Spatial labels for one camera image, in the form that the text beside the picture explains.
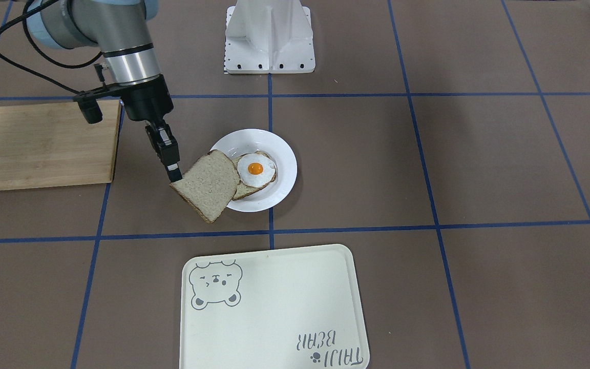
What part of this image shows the white camera mast base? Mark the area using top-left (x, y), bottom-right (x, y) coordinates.
top-left (223, 1), bottom-right (316, 74)

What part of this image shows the white round plate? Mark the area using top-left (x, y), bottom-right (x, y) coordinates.
top-left (211, 129), bottom-right (298, 212)

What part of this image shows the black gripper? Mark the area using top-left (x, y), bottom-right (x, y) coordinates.
top-left (119, 74), bottom-right (182, 183)

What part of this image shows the bread slice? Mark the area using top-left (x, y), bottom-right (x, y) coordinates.
top-left (232, 151), bottom-right (277, 200)
top-left (170, 150), bottom-right (240, 224)

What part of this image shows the cream bear serving tray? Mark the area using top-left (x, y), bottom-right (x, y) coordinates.
top-left (178, 244), bottom-right (370, 368)

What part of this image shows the bread slice under egg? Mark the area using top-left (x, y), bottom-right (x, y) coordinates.
top-left (232, 151), bottom-right (277, 200)

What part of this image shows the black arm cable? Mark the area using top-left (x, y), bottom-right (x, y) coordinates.
top-left (0, 0), bottom-right (106, 96)

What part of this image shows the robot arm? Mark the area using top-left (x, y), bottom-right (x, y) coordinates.
top-left (26, 1), bottom-right (182, 182)

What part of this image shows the fried egg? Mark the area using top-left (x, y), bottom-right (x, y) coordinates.
top-left (236, 153), bottom-right (277, 188)

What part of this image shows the wooden cutting board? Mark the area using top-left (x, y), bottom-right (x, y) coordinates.
top-left (0, 100), bottom-right (122, 191)

